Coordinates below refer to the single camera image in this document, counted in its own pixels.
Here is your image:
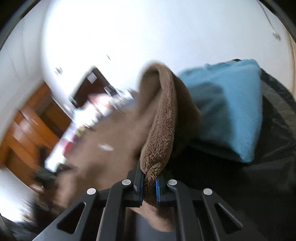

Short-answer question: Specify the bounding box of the brown fleece sweater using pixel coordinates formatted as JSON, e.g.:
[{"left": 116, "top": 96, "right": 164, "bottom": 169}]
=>
[{"left": 56, "top": 63, "right": 201, "bottom": 232}]

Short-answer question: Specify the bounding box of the white bed sheet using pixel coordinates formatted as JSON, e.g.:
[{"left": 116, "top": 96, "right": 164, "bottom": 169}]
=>
[{"left": 45, "top": 91, "right": 133, "bottom": 171}]

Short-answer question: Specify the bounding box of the beige curtain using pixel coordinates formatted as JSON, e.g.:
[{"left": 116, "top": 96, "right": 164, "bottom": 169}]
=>
[{"left": 285, "top": 30, "right": 295, "bottom": 79}]

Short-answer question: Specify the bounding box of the folded teal fleece garment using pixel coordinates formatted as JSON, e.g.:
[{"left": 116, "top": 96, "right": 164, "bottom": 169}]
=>
[{"left": 178, "top": 59, "right": 262, "bottom": 163}]

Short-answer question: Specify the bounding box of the dark wooden headboard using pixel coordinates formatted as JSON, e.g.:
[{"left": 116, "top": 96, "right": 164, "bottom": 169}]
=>
[{"left": 69, "top": 67, "right": 110, "bottom": 108}]

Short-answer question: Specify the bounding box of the air conditioner power cable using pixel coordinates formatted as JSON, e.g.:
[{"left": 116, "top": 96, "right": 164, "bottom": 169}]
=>
[{"left": 260, "top": 0, "right": 283, "bottom": 42}]

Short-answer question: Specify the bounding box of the black satin work cloth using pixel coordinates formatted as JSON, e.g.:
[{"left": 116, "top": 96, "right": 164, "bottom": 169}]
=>
[{"left": 134, "top": 69, "right": 296, "bottom": 241}]

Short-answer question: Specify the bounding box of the orange wooden wardrobe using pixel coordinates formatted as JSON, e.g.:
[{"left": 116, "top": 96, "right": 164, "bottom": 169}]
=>
[{"left": 1, "top": 82, "right": 71, "bottom": 186}]

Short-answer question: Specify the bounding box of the wall lamp fixture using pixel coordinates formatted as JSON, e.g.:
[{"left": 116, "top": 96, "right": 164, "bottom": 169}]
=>
[{"left": 55, "top": 67, "right": 63, "bottom": 75}]

